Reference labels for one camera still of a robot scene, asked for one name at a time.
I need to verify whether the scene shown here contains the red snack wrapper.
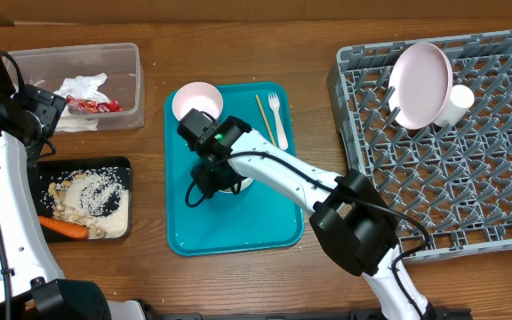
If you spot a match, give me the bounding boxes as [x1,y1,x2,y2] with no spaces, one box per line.
[66,95,122,115]

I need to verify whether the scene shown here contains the white bowl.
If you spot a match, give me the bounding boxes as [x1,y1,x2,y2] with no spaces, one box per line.
[220,178,253,195]

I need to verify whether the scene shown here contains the white napkin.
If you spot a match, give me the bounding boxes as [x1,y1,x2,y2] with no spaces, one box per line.
[54,73,110,132]

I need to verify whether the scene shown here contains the pink bowl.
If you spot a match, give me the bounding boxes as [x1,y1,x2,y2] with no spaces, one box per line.
[172,82,224,121]

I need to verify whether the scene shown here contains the orange carrot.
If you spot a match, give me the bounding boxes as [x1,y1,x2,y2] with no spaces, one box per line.
[38,216,90,240]

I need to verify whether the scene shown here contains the white round plate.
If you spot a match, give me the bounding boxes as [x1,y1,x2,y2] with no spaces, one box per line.
[388,43,452,130]

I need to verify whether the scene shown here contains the white plastic cup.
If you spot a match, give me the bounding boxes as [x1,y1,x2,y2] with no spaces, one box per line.
[433,84,476,127]

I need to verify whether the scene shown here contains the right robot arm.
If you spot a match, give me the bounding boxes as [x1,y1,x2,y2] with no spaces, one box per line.
[178,111,436,319]

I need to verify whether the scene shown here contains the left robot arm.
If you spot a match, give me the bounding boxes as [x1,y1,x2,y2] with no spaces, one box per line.
[0,51,147,319]

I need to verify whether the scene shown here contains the grey dishwasher rack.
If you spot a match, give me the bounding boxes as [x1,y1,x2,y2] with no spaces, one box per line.
[327,30,512,261]

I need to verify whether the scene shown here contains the teal serving tray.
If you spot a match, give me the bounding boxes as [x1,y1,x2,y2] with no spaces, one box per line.
[164,82,305,256]

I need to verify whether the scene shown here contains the clear plastic bin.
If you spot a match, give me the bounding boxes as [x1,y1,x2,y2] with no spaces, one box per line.
[10,43,145,131]

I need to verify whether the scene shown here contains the wooden skewer stick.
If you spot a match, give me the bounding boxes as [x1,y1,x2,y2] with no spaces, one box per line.
[255,94,277,146]

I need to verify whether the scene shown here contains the black plastic tray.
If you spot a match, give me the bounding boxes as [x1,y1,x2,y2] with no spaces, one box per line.
[28,156,132,242]

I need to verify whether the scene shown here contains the white plastic fork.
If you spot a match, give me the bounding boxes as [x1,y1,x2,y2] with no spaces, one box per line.
[268,92,289,150]

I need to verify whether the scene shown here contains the rice and peanuts pile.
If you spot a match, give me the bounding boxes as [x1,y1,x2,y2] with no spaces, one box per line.
[39,166,131,240]

